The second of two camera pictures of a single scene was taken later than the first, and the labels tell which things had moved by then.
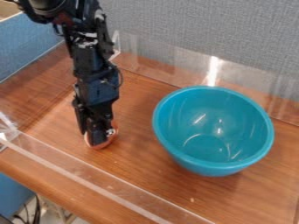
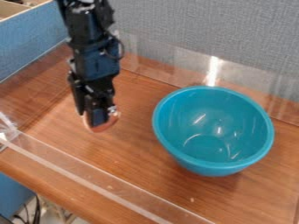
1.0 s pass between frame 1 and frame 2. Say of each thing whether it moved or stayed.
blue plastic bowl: stayed
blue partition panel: stayed
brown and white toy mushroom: moved
